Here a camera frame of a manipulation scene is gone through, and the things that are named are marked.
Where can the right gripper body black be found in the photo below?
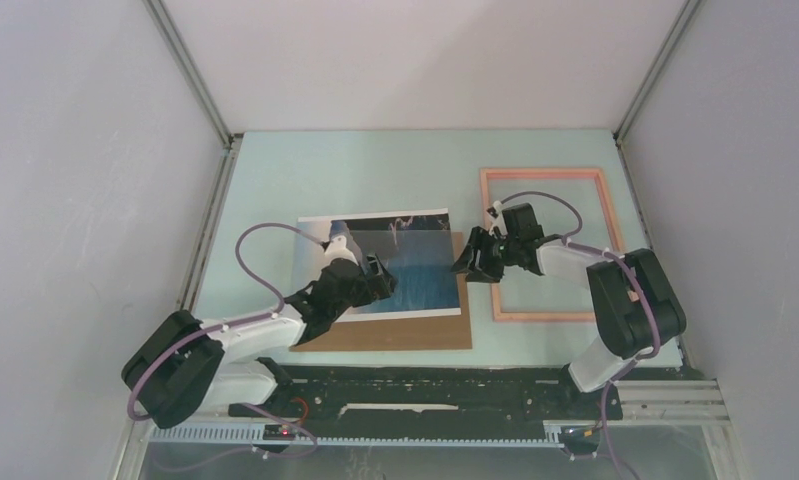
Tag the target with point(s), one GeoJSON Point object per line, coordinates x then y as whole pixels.
{"type": "Point", "coordinates": [505, 249]}

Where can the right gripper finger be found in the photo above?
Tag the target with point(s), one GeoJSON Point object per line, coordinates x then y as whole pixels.
{"type": "Point", "coordinates": [471, 259]}
{"type": "Point", "coordinates": [493, 270]}

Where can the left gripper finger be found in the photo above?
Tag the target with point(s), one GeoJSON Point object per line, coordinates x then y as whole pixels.
{"type": "Point", "coordinates": [374, 288]}
{"type": "Point", "coordinates": [374, 268]}

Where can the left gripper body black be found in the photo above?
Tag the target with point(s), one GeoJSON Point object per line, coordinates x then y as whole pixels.
{"type": "Point", "coordinates": [344, 304]}

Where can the pink wooden picture frame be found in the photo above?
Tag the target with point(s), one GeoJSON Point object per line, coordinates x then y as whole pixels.
{"type": "Point", "coordinates": [605, 210]}

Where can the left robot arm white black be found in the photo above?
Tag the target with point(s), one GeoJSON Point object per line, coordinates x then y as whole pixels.
{"type": "Point", "coordinates": [188, 364]}

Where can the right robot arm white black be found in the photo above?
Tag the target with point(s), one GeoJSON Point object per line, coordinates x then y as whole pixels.
{"type": "Point", "coordinates": [635, 308]}

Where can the landscape photo print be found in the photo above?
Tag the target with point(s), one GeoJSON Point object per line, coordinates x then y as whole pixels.
{"type": "Point", "coordinates": [419, 265]}

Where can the brown backing board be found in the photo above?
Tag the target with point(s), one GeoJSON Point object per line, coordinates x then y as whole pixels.
{"type": "Point", "coordinates": [447, 332]}

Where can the small circuit board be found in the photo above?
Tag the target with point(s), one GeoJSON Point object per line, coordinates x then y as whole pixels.
{"type": "Point", "coordinates": [279, 433]}

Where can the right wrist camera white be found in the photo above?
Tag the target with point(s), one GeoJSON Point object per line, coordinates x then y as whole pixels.
{"type": "Point", "coordinates": [494, 219]}

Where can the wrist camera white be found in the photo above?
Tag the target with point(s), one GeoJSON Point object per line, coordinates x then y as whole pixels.
{"type": "Point", "coordinates": [337, 248]}
{"type": "Point", "coordinates": [494, 219]}

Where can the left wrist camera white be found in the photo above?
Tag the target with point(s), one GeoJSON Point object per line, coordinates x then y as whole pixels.
{"type": "Point", "coordinates": [337, 248]}

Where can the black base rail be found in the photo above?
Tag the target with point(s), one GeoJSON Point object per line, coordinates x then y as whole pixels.
{"type": "Point", "coordinates": [447, 404]}

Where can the white cable duct strip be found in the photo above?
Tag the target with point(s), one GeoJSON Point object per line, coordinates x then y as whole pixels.
{"type": "Point", "coordinates": [250, 434]}

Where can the aluminium frame rails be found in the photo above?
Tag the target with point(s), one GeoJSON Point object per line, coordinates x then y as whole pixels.
{"type": "Point", "coordinates": [642, 403]}

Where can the left corner metal post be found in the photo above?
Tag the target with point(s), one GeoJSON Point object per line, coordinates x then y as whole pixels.
{"type": "Point", "coordinates": [179, 50]}

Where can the corner metal post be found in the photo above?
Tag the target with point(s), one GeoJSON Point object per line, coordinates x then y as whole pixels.
{"type": "Point", "coordinates": [679, 28]}
{"type": "Point", "coordinates": [179, 50]}

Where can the right corner metal post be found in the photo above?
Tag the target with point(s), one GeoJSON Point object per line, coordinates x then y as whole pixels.
{"type": "Point", "coordinates": [679, 28]}

